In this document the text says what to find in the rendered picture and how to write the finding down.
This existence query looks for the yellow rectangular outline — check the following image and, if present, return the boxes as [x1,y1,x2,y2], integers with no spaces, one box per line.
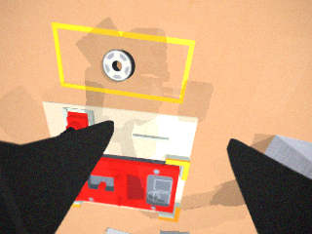
[52,22,195,103]

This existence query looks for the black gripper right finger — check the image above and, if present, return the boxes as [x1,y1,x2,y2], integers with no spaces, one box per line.
[226,138,312,234]

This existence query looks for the black wheel with white hub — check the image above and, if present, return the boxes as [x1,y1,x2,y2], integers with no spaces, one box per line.
[102,50,136,82]

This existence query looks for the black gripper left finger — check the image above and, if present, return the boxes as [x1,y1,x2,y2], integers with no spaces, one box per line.
[0,120,114,234]

